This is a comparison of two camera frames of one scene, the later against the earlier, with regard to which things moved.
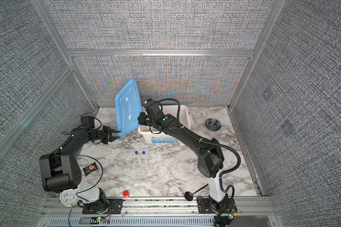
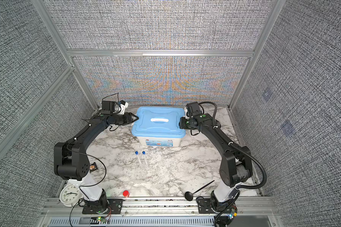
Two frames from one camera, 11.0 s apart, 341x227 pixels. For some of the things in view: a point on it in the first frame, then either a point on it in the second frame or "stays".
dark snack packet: [90, 169] stays
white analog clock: [67, 197] stays
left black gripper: [109, 132] → [129, 119]
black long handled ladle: [189, 196] stays
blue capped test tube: [143, 152] stays
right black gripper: [141, 120] → [182, 123]
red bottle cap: [126, 193] stays
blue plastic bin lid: [128, 107] → [158, 122]
